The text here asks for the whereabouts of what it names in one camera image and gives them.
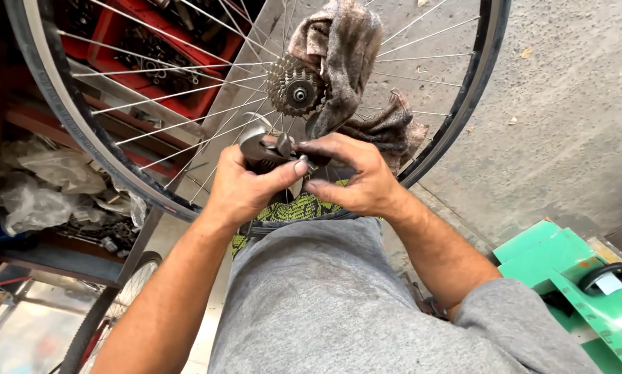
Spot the person's left hand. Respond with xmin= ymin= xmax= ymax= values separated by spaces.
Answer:
xmin=205 ymin=135 xmax=310 ymax=226

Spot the person's right hand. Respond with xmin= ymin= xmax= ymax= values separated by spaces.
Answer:
xmin=294 ymin=132 xmax=410 ymax=219

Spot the grey metal adjustable wrench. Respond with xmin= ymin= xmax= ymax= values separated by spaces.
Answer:
xmin=238 ymin=126 xmax=317 ymax=175

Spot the green patterned cloth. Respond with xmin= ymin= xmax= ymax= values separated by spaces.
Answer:
xmin=231 ymin=179 xmax=350 ymax=258

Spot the dirty brown rag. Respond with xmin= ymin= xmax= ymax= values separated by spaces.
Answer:
xmin=287 ymin=0 xmax=430 ymax=172

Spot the metal sprocket cassette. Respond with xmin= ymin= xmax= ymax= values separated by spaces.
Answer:
xmin=265 ymin=54 xmax=328 ymax=118

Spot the person's grey shirt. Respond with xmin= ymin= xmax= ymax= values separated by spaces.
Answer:
xmin=207 ymin=217 xmax=603 ymax=374

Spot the bicycle wheel with spokes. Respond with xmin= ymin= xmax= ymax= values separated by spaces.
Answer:
xmin=3 ymin=0 xmax=513 ymax=225

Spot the red crate of metal parts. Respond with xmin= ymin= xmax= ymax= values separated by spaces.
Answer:
xmin=56 ymin=0 xmax=249 ymax=121

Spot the small bicycle wheel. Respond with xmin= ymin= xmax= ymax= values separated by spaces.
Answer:
xmin=56 ymin=251 xmax=163 ymax=374

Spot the heap of clear plastic bags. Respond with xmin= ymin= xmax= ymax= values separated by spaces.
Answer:
xmin=0 ymin=136 xmax=148 ymax=237

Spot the green wooden box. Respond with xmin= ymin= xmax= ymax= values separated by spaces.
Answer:
xmin=492 ymin=218 xmax=622 ymax=374

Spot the metal workshop shelf frame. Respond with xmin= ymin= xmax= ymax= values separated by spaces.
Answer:
xmin=0 ymin=0 xmax=291 ymax=292

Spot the black rubber ring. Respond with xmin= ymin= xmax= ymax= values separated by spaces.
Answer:
xmin=592 ymin=262 xmax=622 ymax=298

